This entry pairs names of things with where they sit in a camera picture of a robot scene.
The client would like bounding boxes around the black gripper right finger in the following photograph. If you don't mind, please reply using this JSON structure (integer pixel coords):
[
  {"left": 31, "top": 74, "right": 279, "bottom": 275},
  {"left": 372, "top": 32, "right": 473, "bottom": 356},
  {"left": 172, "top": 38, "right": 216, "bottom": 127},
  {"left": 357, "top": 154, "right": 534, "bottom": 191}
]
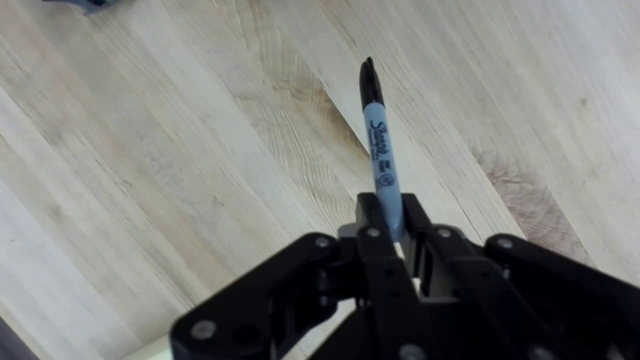
[{"left": 402, "top": 194, "right": 640, "bottom": 360}]

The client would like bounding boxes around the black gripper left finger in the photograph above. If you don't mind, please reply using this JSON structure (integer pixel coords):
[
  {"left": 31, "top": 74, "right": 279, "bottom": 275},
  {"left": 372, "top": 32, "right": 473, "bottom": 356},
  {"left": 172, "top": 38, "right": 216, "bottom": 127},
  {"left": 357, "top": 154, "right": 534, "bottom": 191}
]
[{"left": 169, "top": 194, "right": 430, "bottom": 360}]

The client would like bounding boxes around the grey marker with black cap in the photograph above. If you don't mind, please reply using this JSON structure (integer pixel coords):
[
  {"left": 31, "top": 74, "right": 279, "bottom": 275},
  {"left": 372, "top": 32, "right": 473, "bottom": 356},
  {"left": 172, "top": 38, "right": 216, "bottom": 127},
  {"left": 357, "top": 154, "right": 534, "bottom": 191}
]
[{"left": 359, "top": 59, "right": 404, "bottom": 243}]

